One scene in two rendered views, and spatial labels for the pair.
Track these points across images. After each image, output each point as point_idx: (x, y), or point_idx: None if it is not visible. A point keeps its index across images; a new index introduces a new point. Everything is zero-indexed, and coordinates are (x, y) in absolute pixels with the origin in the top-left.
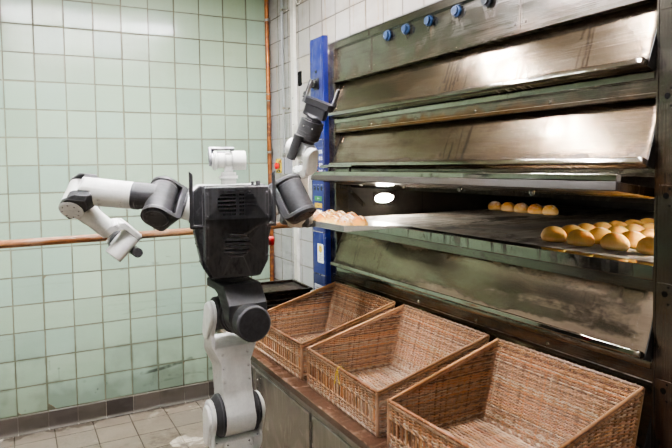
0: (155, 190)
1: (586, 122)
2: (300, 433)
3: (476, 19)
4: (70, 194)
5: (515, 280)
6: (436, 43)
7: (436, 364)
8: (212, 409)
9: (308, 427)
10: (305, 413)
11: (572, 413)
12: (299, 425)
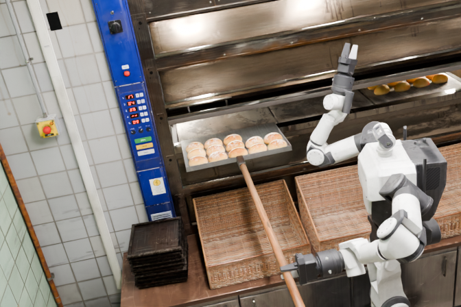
0: (416, 188)
1: (442, 27)
2: (333, 293)
3: None
4: (424, 237)
5: (392, 123)
6: None
7: None
8: (406, 305)
9: (347, 283)
10: (342, 277)
11: (447, 168)
12: (331, 290)
